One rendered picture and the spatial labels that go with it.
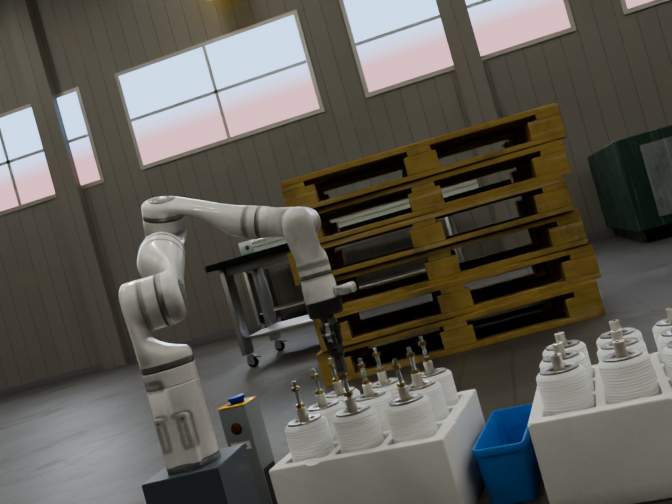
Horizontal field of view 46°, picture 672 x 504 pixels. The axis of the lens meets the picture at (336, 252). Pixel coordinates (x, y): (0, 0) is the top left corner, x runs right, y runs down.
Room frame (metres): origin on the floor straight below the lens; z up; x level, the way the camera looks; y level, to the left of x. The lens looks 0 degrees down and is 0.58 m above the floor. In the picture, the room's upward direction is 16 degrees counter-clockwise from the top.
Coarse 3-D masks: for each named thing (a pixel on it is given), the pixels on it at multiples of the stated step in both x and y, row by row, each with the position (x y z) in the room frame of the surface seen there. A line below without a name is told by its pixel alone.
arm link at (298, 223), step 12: (288, 216) 1.62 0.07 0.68; (300, 216) 1.62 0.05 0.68; (312, 216) 1.63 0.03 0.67; (288, 228) 1.62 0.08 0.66; (300, 228) 1.62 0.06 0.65; (312, 228) 1.62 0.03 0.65; (288, 240) 1.63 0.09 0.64; (300, 240) 1.63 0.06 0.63; (312, 240) 1.63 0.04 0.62; (300, 252) 1.63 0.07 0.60; (312, 252) 1.63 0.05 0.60; (324, 252) 1.65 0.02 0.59; (300, 264) 1.64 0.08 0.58; (312, 264) 1.63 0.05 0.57; (324, 264) 1.64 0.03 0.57; (300, 276) 1.65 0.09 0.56; (312, 276) 1.63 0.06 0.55
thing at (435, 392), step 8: (440, 384) 1.73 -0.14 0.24; (416, 392) 1.69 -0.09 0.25; (424, 392) 1.69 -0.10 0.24; (432, 392) 1.70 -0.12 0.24; (440, 392) 1.71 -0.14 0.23; (432, 400) 1.69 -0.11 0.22; (440, 400) 1.71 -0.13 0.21; (432, 408) 1.69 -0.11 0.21; (440, 408) 1.70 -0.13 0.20; (440, 416) 1.70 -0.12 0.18
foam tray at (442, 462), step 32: (448, 416) 1.69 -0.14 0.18; (480, 416) 1.86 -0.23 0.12; (384, 448) 1.58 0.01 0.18; (416, 448) 1.55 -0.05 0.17; (448, 448) 1.54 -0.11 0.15; (288, 480) 1.65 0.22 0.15; (320, 480) 1.62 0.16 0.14; (352, 480) 1.60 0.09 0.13; (384, 480) 1.58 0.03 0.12; (416, 480) 1.55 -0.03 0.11; (448, 480) 1.53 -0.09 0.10; (480, 480) 1.71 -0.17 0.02
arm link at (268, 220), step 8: (264, 208) 1.67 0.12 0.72; (272, 208) 1.68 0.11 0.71; (280, 208) 1.69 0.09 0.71; (288, 208) 1.70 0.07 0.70; (256, 216) 1.65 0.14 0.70; (264, 216) 1.65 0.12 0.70; (272, 216) 1.67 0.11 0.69; (280, 216) 1.69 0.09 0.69; (256, 224) 1.65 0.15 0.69; (264, 224) 1.65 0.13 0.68; (272, 224) 1.67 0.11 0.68; (280, 224) 1.69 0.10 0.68; (320, 224) 1.69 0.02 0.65; (256, 232) 1.66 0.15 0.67; (264, 232) 1.66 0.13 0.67; (272, 232) 1.67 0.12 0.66; (280, 232) 1.69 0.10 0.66
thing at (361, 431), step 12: (372, 408) 1.65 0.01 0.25; (336, 420) 1.64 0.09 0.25; (348, 420) 1.62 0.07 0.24; (360, 420) 1.62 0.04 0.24; (372, 420) 1.63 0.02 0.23; (336, 432) 1.65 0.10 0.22; (348, 432) 1.62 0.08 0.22; (360, 432) 1.62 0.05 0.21; (372, 432) 1.63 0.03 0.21; (348, 444) 1.63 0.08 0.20; (360, 444) 1.62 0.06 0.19; (372, 444) 1.62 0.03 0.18
